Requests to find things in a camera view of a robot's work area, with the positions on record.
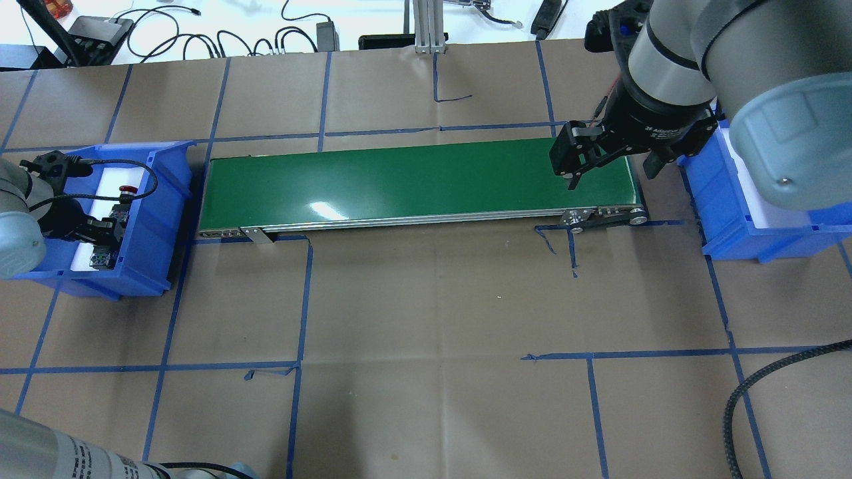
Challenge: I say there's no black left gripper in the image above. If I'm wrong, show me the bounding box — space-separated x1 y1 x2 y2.
40 200 124 249

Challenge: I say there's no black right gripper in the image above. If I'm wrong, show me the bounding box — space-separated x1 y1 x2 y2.
550 80 718 190

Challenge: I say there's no red push button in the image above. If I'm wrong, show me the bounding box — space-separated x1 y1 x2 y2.
109 185 139 227

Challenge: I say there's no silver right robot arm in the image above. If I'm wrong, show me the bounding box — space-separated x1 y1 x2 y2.
550 1 851 210

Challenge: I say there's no blue bin left side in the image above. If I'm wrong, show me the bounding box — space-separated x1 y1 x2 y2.
2 140 194 301

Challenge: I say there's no blue bin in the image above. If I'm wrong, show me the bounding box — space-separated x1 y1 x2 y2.
2 140 194 301
678 126 851 263

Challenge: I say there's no blue bin right side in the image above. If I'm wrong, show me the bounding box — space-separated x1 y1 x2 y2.
678 126 851 263

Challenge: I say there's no green conveyor belt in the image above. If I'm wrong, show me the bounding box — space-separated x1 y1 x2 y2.
198 138 650 240

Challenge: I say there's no black power adapter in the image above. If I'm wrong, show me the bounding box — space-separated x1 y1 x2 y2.
316 21 340 52

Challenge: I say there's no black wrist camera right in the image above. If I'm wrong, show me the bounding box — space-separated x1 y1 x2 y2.
584 1 654 70

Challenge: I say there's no aluminium frame post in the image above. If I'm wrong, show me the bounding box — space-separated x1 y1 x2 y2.
411 0 447 55

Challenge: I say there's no black braided cable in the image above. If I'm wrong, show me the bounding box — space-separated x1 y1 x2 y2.
723 339 852 479

